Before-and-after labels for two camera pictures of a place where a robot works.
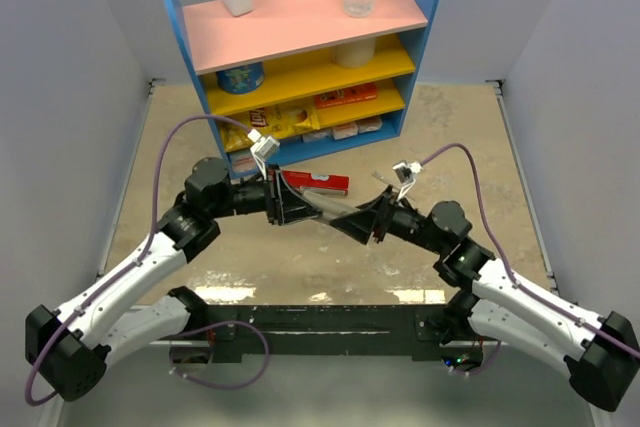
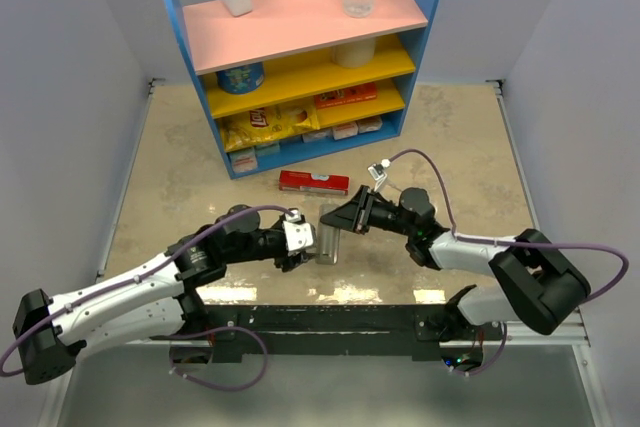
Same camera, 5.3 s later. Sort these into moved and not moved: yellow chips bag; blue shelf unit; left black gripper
Moved: left black gripper
Not moved: yellow chips bag; blue shelf unit
